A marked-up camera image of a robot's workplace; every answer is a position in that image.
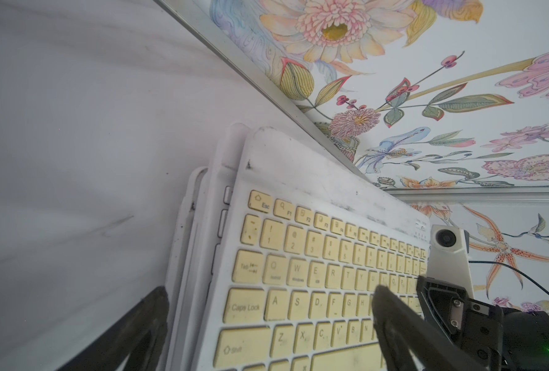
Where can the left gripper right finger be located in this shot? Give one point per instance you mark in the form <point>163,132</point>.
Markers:
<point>405,337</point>

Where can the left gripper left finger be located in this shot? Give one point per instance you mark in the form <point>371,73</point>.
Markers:
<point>134,342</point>

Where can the white keyboard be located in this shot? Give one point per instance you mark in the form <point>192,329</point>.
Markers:
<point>211,210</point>

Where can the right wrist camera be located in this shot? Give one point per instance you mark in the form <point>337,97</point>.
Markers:
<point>448,259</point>

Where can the yellow keyboard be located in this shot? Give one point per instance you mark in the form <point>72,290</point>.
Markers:
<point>305,245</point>
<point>177,258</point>

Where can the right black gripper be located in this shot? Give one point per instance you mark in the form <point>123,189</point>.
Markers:
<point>497,338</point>

